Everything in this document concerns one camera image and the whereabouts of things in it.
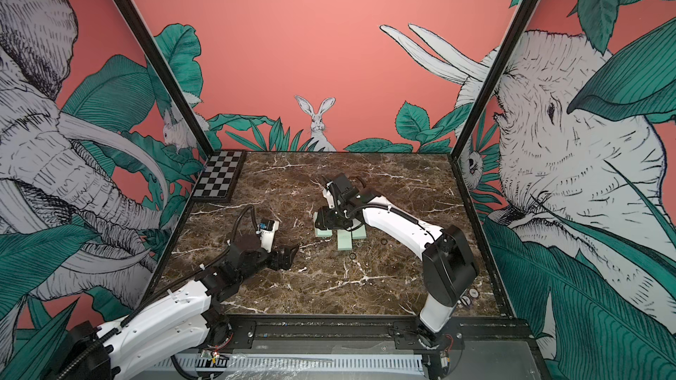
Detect black white checkerboard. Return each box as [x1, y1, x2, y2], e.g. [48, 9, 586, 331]
[192, 150, 246, 203]

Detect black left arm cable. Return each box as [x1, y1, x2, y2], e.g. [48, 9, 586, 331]
[55, 204, 258, 380]

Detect mint green box lid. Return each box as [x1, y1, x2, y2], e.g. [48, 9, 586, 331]
[350, 225, 367, 240]

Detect white slotted cable duct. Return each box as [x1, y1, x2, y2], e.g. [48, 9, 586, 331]
[176, 354, 426, 376]

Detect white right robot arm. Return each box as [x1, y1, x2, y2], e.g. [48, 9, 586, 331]
[315, 173, 479, 335]

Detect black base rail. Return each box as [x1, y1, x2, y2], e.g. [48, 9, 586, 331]
[226, 314, 533, 351]

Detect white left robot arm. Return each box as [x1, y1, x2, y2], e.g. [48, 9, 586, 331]
[43, 234, 299, 379]

